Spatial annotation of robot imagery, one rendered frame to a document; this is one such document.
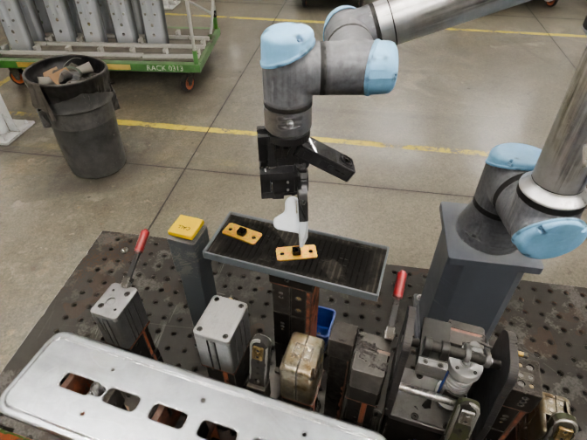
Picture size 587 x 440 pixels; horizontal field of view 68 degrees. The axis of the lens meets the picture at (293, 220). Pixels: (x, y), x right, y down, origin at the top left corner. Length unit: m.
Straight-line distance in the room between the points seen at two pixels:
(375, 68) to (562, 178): 0.38
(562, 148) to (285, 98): 0.45
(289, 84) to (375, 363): 0.53
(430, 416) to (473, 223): 0.42
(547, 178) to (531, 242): 0.12
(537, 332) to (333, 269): 0.81
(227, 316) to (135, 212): 2.13
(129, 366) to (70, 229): 2.06
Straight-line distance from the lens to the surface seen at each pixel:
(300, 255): 0.90
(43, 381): 1.05
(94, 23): 4.80
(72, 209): 3.15
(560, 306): 1.63
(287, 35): 0.63
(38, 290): 2.70
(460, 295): 1.17
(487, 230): 1.06
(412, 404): 0.97
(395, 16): 0.76
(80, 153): 3.23
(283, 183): 0.74
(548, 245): 0.92
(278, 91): 0.65
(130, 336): 1.08
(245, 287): 1.46
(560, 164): 0.84
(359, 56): 0.64
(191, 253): 1.01
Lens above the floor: 1.82
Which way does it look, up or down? 42 degrees down
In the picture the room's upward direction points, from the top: straight up
